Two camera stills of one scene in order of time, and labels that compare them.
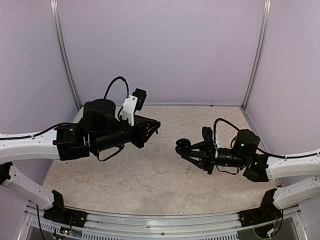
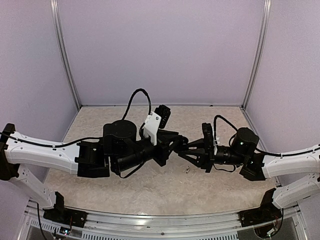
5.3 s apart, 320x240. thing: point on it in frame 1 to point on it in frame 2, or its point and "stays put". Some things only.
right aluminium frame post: (266, 8) stays put
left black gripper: (142, 137) to (164, 142)
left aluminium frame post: (56, 23) stays put
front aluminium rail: (100, 225) stays put
